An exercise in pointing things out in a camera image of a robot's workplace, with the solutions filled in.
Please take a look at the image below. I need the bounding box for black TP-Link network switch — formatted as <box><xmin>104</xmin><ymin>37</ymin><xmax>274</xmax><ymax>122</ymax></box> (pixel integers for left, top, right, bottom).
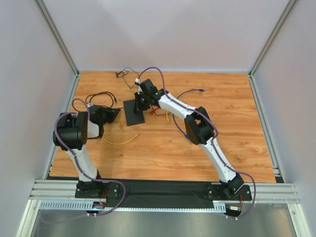
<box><xmin>123</xmin><ymin>99</ymin><xmax>145</xmax><ymax>126</ymax></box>

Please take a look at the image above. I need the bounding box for thick black ethernet cable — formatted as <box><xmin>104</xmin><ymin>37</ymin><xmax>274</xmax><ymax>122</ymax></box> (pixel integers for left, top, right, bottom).
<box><xmin>85</xmin><ymin>91</ymin><xmax>118</xmax><ymax>107</ymax></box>

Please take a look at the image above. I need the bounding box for yellow ethernet cable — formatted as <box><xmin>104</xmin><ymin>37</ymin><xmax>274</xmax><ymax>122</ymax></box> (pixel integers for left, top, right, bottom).
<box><xmin>102</xmin><ymin>132</ymin><xmax>141</xmax><ymax>145</ymax></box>

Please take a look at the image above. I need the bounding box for blue ethernet cable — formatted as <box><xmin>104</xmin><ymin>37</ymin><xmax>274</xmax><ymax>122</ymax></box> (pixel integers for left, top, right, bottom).
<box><xmin>172</xmin><ymin>88</ymin><xmax>206</xmax><ymax>140</ymax></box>

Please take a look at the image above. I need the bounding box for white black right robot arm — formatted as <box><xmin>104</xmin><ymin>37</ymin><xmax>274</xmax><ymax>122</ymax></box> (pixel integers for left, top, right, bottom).
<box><xmin>134</xmin><ymin>78</ymin><xmax>244</xmax><ymax>194</ymax></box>

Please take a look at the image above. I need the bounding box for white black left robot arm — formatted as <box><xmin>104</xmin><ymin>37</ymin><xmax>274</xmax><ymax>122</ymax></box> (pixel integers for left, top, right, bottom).
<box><xmin>53</xmin><ymin>105</ymin><xmax>121</xmax><ymax>182</ymax></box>

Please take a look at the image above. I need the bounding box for black cloth strip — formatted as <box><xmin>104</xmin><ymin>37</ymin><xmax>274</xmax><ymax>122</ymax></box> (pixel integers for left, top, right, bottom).
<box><xmin>93</xmin><ymin>179</ymin><xmax>213</xmax><ymax>207</ymax></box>

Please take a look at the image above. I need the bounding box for thin black power cable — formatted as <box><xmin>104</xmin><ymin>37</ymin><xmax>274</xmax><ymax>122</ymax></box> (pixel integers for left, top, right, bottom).
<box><xmin>115</xmin><ymin>68</ymin><xmax>139</xmax><ymax>89</ymax></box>

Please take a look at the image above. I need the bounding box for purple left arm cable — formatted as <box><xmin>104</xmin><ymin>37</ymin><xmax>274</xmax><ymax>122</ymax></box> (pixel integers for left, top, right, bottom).
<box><xmin>54</xmin><ymin>98</ymin><xmax>127</xmax><ymax>218</ymax></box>

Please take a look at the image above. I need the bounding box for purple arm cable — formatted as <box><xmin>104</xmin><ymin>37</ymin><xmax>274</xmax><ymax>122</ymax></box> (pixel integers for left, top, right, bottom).
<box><xmin>136</xmin><ymin>66</ymin><xmax>257</xmax><ymax>221</ymax></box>
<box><xmin>54</xmin><ymin>98</ymin><xmax>127</xmax><ymax>218</ymax></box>

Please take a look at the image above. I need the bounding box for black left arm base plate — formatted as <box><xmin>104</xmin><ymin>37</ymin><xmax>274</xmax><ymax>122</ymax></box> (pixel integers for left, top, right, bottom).
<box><xmin>75</xmin><ymin>181</ymin><xmax>123</xmax><ymax>199</ymax></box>

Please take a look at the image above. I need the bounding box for aluminium front frame rail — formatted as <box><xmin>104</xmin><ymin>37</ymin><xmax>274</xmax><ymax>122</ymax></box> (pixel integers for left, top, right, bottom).
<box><xmin>30</xmin><ymin>180</ymin><xmax>299</xmax><ymax>204</ymax></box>

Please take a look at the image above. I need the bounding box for aluminium left frame post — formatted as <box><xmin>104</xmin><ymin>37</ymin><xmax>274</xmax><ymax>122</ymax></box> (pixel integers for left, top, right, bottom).
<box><xmin>34</xmin><ymin>0</ymin><xmax>79</xmax><ymax>76</ymax></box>

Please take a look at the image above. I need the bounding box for aluminium frame post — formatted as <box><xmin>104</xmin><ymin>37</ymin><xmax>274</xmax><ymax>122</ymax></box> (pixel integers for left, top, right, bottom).
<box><xmin>34</xmin><ymin>0</ymin><xmax>79</xmax><ymax>76</ymax></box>
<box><xmin>248</xmin><ymin>0</ymin><xmax>298</xmax><ymax>77</ymax></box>

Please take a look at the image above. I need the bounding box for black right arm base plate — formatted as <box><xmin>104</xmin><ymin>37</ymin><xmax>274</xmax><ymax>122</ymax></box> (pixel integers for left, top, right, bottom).
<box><xmin>206</xmin><ymin>183</ymin><xmax>252</xmax><ymax>201</ymax></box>

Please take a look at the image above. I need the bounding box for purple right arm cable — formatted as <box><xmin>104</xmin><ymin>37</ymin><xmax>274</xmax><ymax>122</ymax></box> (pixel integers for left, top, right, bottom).
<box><xmin>136</xmin><ymin>66</ymin><xmax>257</xmax><ymax>221</ymax></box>

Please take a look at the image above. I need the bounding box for grey slotted cable duct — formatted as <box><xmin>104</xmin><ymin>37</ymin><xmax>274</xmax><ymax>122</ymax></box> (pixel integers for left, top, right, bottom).
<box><xmin>39</xmin><ymin>200</ymin><xmax>226</xmax><ymax>213</ymax></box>

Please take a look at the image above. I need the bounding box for aluminium right frame post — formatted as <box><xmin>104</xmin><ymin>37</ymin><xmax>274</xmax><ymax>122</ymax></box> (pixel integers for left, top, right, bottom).
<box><xmin>248</xmin><ymin>0</ymin><xmax>298</xmax><ymax>77</ymax></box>

